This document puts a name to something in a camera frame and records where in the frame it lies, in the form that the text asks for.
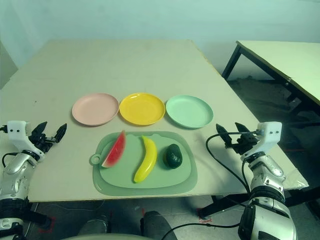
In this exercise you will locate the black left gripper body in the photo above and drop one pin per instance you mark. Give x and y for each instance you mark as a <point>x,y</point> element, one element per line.
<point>42,143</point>

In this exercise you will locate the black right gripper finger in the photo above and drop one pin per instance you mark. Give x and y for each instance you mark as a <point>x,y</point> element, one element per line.
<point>223,133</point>
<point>242,130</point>

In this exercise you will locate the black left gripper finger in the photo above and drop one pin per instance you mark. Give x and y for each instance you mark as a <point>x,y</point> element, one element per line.
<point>61,132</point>
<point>39,129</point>

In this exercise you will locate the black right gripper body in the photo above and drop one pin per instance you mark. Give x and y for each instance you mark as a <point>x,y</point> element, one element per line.
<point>246,143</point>

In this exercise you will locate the dark green avocado toy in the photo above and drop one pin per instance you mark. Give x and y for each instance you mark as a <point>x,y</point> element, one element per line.
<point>173,157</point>

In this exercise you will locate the red watermelon slice toy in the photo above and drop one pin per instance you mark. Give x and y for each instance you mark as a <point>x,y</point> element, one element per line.
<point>115,152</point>

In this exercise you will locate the yellow banana toy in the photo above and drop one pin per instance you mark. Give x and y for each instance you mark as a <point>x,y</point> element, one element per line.
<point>147,160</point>

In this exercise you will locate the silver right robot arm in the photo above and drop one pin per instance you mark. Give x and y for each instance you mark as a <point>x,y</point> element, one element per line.
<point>265,175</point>

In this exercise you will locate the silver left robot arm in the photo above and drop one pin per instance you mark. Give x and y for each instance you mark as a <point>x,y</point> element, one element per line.
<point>15,170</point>

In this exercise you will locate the pink plastic plate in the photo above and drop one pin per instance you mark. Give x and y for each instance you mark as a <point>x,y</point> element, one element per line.
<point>95,110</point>

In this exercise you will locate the mint green plastic plate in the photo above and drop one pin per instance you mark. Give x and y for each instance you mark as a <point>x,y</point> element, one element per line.
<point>188,111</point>

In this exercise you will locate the clear plastic film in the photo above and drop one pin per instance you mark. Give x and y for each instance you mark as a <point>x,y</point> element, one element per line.
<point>296,180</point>

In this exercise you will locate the green cutting board mat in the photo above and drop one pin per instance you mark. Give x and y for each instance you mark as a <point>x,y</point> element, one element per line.
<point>125,175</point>

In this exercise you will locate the yellow plastic plate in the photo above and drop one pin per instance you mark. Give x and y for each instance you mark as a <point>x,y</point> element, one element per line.
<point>142,109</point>

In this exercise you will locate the red floor tape mark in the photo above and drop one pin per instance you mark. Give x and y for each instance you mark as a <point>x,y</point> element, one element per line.
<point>205,220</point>

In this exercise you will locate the grey robot left leg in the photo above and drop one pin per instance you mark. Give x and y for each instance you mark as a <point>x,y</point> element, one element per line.
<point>93,226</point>

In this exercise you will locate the grey robot leg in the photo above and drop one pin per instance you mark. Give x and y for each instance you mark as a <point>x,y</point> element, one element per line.
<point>155,225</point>
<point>93,226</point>

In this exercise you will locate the grey robot right leg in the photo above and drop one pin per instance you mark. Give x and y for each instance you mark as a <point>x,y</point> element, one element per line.
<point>155,225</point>

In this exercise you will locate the grey robot torso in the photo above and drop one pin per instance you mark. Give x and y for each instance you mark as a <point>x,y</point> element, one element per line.
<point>112,237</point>

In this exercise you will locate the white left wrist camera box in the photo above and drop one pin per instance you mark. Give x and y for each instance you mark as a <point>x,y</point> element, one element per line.
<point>16,130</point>

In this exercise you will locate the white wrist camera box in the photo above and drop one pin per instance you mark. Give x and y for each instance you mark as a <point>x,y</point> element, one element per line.
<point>271,132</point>
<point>16,130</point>

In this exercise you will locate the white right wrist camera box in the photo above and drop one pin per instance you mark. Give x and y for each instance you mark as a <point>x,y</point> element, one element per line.
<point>271,132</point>

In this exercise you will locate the beige side table black frame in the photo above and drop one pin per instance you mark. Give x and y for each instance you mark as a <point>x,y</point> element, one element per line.
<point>287,60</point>

